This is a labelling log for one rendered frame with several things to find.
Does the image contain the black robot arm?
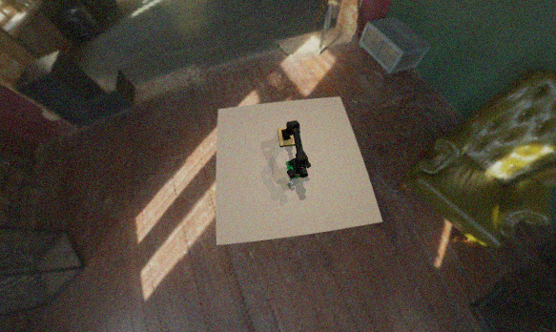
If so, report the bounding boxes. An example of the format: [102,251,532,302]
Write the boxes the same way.
[281,120,309,178]

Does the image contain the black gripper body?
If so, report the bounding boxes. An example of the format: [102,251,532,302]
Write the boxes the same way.
[287,161,311,178]

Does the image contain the green circuit board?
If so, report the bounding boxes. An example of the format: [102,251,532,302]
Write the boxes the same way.
[286,161,300,178]

